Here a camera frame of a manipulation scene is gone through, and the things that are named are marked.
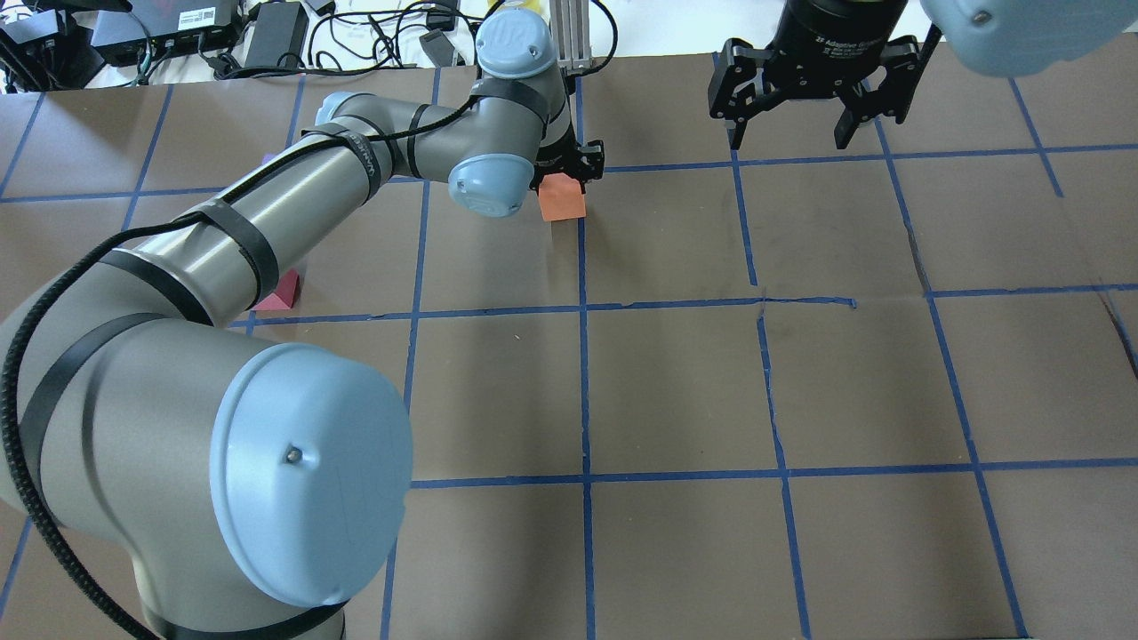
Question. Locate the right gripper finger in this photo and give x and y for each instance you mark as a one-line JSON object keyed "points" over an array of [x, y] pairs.
{"points": [[737, 90], [893, 97]]}

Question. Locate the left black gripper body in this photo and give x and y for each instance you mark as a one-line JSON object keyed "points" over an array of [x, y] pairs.
{"points": [[585, 164]]}

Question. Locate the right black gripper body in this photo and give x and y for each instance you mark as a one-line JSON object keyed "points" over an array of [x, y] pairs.
{"points": [[829, 36]]}

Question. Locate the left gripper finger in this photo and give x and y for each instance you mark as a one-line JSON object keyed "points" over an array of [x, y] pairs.
{"points": [[589, 162]]}

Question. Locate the orange foam cube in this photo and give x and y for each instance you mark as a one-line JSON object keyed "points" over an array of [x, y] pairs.
{"points": [[561, 198]]}

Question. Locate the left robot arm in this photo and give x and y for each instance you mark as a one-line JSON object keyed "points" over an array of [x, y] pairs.
{"points": [[199, 483]]}

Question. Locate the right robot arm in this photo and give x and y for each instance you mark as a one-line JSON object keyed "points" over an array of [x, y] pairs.
{"points": [[1010, 38]]}

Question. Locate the black power adapter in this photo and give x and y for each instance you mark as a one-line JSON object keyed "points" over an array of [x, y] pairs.
{"points": [[278, 33]]}

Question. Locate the pink foam cube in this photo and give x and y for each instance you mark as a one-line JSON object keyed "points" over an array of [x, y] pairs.
{"points": [[284, 296]]}

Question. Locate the aluminium frame post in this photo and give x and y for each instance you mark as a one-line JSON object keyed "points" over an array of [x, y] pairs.
{"points": [[569, 23]]}

